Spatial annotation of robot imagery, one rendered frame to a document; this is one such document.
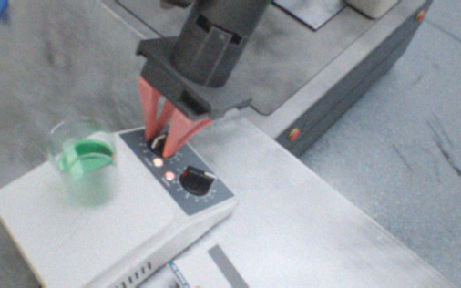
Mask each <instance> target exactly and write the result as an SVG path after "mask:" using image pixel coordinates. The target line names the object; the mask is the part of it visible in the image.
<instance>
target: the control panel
mask: <svg viewBox="0 0 461 288"><path fill-rule="evenodd" d="M169 128H170V124H169V123H167V124H166V126H165V127H164V128H163V130H162V131H161V132H160V133H159V135H160V134H162V133H165V132H168V131H169ZM118 136H119V137H120V138H121V139H122V140H123V141H124V142H125V143H126V144H127V145H128V147H129V148H130V149H131V150H132V151H133V152H134V155H135V156H136V157H137V158H138V160H139V161H140V162H141V163H143V164H144V166H145V167H146V168H147V169H148V170H149V172H150V173H151V174H152V175H153V176H154V177H155V179H156V181H157V182H158V183H159V185H161V186H162V187H163V188H164V189H165V190H166V192H167V193H168V194H169V195H170V196H171V198H172V199H173V200H174V201H175V202H177V204H178V206H179V207H180V208H181V209H182V210H183V211H184V212H185V213H186V214H187V215H188V216H192V215H194V214H196V213H198V212H201V211H203V210H205V209H209V208H211V207H213V206H215V205H218V204H220V203H222V202H224V201H226V200H228V199H230V198H232V197H234V196H236V195H235V194H234V193H233V192H232V191H231V190H230V189H229V188H228V187H227V186H226V185H225V184H224V183H223V181H222V180H221V179H220V178H219V177H218V176H217V175H216V173H215V172H214V171H213V170H212V169H211V168H210V167H209V166H208V165H207V164H205V163H204V161H203V160H202V159H201V158H200V156H199V155H198V154H197V153H196V152H195V151H194V150H193V149H192V147H191V146H190V145H189V144H188V143H187V142H185V143H184V144H183V145H182V146H181V147H180V148H179V149H178V150H177V152H176V154H175V155H174V156H173V157H171V158H162V157H159V156H157V155H155V154H154V153H153V152H152V151H151V150H150V149H149V147H148V144H147V141H146V132H145V129H137V130H134V131H130V132H125V133H121V134H118ZM155 159H159V160H160V161H161V164H156V163H155ZM188 165H190V166H193V167H196V168H199V169H200V170H205V171H207V172H209V173H212V174H214V175H215V176H216V177H217V179H216V181H215V182H214V184H213V185H212V187H210V190H209V191H208V193H207V194H206V195H203V196H196V195H193V194H191V193H189V192H187V191H186V190H185V189H184V188H183V187H182V186H181V185H180V183H179V178H180V176H181V174H182V173H183V171H184V170H185V168H186V167H187V166H188ZM168 172H171V173H172V174H173V175H174V179H170V178H168V177H167V175H166V174H167V173H168Z"/></svg>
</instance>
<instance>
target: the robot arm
mask: <svg viewBox="0 0 461 288"><path fill-rule="evenodd" d="M160 1H162V2H164V3H167V4H170V5H174V6H177V7H180V8H182V9H186V8H188V7H189V6H190V5H191V4H192V2H193V1H194V0H160ZM270 1H271V0H195V1H194V3H193V6H192V8H191V9H190V12H189V14H188V16H187V18H186V20H185V23H184V25H183V27H182V28H181V31H180V35H177V36H163V37H157V38H150V39H142V40H139V42H138V48H137V51H136V53H135V54H136V56H137V57H138V56H143V57H145V58H146V59H147V61H145V63H144V65H143V68H142V69H141V72H140V76H139V77H138V81H137V82H138V91H139V95H140V99H141V104H142V108H143V112H144V118H145V132H146V141H151V140H153V139H155V137H156V136H157V135H158V134H159V133H160V132H161V131H162V130H163V128H164V127H165V126H166V124H167V123H168V121H169V119H170V118H171V117H172V115H173V114H174V115H173V119H172V121H171V124H170V128H169V134H168V137H167V141H166V144H165V149H164V153H163V156H164V157H165V158H167V157H169V156H171V155H173V154H175V153H176V152H177V150H178V149H179V148H180V147H181V146H182V145H183V144H184V143H185V142H186V141H189V140H190V139H191V138H192V137H193V136H194V135H195V134H196V133H198V132H199V131H200V130H201V129H203V128H205V127H206V126H208V125H209V124H210V123H211V122H213V121H214V120H217V119H219V118H223V117H224V116H225V114H226V113H228V112H229V110H231V109H234V108H237V109H238V110H239V111H241V110H243V109H245V108H247V107H248V106H249V105H250V103H251V101H252V99H253V97H254V96H253V94H252V93H251V92H250V91H249V90H248V89H247V88H246V87H245V86H244V85H243V84H242V83H240V82H239V81H238V80H237V79H235V78H234V77H233V76H232V75H231V73H232V71H233V69H234V68H235V66H236V64H237V63H238V61H239V59H240V57H241V54H242V53H243V52H244V50H245V48H246V46H247V44H248V40H249V38H250V36H251V34H252V33H254V31H255V29H256V27H257V25H258V24H259V23H260V21H261V18H262V17H263V15H264V14H265V12H266V10H267V8H268V5H269V3H270ZM159 97H165V98H166V100H165V103H164V106H163V109H162V111H161V113H160V115H159V118H158V119H157V120H156V113H157V101H158V98H159Z"/></svg>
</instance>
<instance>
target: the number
mask: <svg viewBox="0 0 461 288"><path fill-rule="evenodd" d="M175 264H176V265H177V267H179V269H180V271H181V272H182V275H183V277H184V278H185V280H186V281H187V283H188V284H189V285H190V287H191V288H228V287H227V286H226V285H225V282H224V281H223V280H222V279H221V277H220V275H219V274H218V272H217V271H216V269H214V268H213V266H212V265H211V263H210V261H209V260H208V259H207V257H206V256H205V254H204V253H203V254H202V255H199V256H196V257H193V258H190V259H188V260H185V261H182V262H178V263H175Z"/></svg>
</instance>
